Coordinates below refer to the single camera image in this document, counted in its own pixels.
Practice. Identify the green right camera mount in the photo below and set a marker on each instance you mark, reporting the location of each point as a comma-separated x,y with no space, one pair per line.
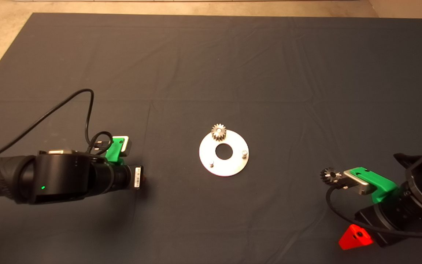
379,182

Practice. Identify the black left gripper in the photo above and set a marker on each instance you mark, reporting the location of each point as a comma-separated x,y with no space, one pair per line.
121,178

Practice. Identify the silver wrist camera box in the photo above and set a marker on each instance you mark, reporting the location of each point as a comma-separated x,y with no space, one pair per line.
126,146
357,183

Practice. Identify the dark grey table cloth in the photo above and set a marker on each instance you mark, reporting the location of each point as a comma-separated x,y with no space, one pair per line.
269,73

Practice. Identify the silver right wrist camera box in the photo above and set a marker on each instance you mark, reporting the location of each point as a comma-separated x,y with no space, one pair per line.
357,183

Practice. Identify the green left camera mount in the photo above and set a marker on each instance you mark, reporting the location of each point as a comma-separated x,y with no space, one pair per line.
114,154

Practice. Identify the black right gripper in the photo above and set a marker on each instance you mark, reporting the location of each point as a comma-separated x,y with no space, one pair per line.
396,217

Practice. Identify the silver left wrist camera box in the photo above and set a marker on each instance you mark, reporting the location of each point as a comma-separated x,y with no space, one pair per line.
126,146

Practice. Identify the small steel planetary gear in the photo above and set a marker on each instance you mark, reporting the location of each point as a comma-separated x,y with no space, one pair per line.
221,136

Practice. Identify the dark gear right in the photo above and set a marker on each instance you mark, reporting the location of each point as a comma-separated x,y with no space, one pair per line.
327,175

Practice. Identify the round metal carrier plate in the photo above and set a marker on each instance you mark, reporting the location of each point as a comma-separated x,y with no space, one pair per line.
229,167

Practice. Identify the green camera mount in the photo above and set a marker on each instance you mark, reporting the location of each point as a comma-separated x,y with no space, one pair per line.
379,182
114,154

